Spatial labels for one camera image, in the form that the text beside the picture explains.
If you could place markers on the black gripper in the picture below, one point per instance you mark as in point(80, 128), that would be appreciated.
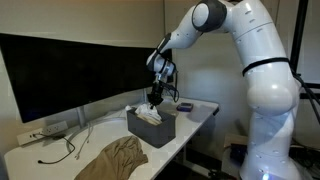
point(156, 90)

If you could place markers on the white cloth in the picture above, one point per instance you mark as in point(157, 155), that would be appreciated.
point(148, 115)

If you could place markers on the dark grey rectangular box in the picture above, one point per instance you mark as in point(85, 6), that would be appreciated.
point(153, 133)

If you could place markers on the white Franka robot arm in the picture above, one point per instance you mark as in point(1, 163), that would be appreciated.
point(270, 96)

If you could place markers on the cardboard box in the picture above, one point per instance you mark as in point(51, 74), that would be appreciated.
point(233, 138)

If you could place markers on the dark blue box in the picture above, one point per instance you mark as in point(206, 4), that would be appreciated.
point(239, 154)

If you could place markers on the small white round gadget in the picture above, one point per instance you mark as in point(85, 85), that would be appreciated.
point(128, 108)

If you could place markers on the small dark rectangular device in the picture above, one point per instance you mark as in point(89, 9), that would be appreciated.
point(185, 106)

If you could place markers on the brown crumpled cloth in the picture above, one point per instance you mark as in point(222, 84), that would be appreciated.
point(116, 156)

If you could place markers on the white table leg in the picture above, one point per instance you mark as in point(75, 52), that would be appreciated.
point(200, 168)

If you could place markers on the large black monitor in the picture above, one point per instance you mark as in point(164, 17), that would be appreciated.
point(60, 73)

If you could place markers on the white power strip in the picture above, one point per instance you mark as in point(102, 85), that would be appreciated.
point(40, 132)

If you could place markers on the black metal stand pole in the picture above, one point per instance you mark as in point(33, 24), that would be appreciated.
point(298, 33)

